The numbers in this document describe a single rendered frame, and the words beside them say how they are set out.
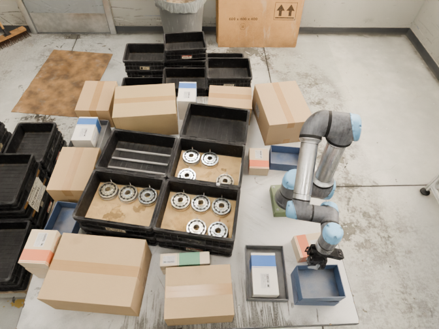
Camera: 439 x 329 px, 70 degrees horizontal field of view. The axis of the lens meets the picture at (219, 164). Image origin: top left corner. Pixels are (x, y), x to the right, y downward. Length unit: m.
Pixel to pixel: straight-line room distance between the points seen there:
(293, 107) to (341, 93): 1.77
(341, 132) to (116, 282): 1.16
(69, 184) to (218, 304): 1.01
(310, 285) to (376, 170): 1.81
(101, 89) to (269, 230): 1.48
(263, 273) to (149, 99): 1.29
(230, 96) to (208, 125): 0.29
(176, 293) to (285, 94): 1.44
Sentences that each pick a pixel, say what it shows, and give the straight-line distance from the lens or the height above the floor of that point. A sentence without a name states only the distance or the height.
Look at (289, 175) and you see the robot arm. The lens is 1.67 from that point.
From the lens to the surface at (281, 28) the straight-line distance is 4.30.
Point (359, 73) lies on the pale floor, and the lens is 4.25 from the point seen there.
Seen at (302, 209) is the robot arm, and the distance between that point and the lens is 1.37.
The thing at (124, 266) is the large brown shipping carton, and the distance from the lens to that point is 1.54.
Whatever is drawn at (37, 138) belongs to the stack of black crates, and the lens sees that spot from 2.91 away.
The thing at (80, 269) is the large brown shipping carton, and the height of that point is 0.90.
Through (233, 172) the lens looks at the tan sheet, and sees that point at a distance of 1.82.
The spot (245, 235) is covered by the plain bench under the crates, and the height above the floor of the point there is 0.70.
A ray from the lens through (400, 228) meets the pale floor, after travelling 2.99.
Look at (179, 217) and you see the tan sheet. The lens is 1.67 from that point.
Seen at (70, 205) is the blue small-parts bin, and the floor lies 0.74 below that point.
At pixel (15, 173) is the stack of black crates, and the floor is 0.49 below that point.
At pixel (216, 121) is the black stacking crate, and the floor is 0.83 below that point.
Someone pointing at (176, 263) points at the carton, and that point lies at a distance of 1.59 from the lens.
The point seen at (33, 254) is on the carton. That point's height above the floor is 0.92.
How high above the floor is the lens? 2.31
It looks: 54 degrees down
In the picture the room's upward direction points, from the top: 3 degrees clockwise
